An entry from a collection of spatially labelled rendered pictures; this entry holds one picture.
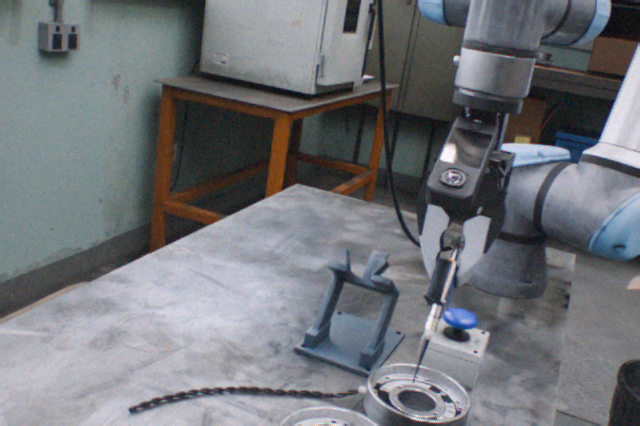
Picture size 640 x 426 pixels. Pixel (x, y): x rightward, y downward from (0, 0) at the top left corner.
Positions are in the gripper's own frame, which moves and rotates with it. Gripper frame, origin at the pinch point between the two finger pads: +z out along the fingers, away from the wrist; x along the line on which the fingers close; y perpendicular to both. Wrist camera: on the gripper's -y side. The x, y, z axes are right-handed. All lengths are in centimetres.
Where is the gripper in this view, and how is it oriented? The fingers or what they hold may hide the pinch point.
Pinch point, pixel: (445, 275)
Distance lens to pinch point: 77.6
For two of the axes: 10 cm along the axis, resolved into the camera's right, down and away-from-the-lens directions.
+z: -1.4, 9.4, 3.1
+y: 4.1, -2.2, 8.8
